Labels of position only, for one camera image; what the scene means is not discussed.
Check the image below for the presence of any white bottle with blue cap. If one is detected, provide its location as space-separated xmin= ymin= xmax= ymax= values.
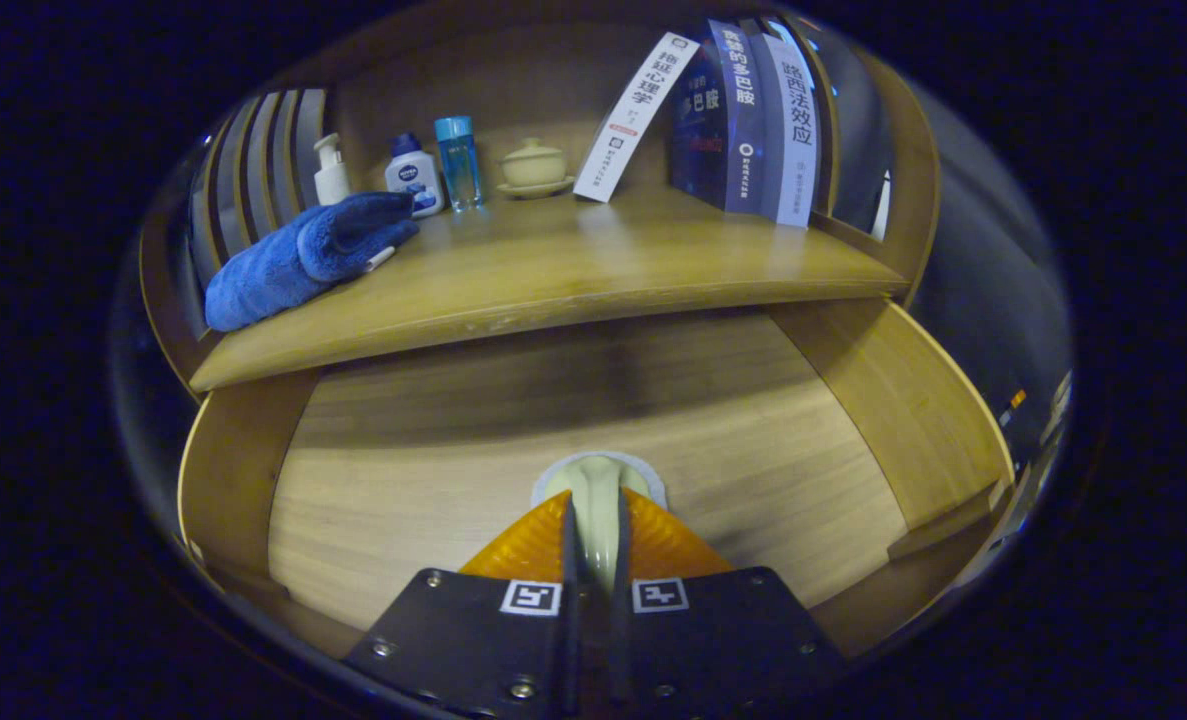
xmin=384 ymin=133 xmax=446 ymax=219

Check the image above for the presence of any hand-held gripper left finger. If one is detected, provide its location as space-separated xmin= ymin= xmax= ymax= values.
xmin=343 ymin=490 xmax=582 ymax=720

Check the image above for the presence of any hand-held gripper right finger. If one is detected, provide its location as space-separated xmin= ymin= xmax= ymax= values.
xmin=608 ymin=487 xmax=849 ymax=720

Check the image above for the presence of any wooden drawer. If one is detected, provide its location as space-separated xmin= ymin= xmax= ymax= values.
xmin=178 ymin=298 xmax=1016 ymax=661

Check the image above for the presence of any clear blue bottle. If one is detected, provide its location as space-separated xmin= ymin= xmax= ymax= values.
xmin=434 ymin=115 xmax=485 ymax=212

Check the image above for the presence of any pale green white round brush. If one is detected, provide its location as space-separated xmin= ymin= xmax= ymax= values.
xmin=531 ymin=450 xmax=669 ymax=601

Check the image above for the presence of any dark blue book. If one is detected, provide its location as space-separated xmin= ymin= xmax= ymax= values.
xmin=665 ymin=20 xmax=789 ymax=216

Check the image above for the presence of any white pump bottle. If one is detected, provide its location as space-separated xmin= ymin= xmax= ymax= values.
xmin=313 ymin=133 xmax=352 ymax=207

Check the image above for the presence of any wooden countertop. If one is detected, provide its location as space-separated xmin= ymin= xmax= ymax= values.
xmin=188 ymin=185 xmax=912 ymax=393

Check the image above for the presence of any white book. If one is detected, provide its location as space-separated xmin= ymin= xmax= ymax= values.
xmin=573 ymin=32 xmax=701 ymax=204

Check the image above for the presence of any blue rolled towel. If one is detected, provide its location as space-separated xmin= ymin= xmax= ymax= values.
xmin=204 ymin=192 xmax=421 ymax=333

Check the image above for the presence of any beige lidded teacup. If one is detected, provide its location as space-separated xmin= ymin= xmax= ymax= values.
xmin=496 ymin=137 xmax=576 ymax=200

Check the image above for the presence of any pale grey book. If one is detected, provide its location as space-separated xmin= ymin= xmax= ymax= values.
xmin=758 ymin=20 xmax=820 ymax=229

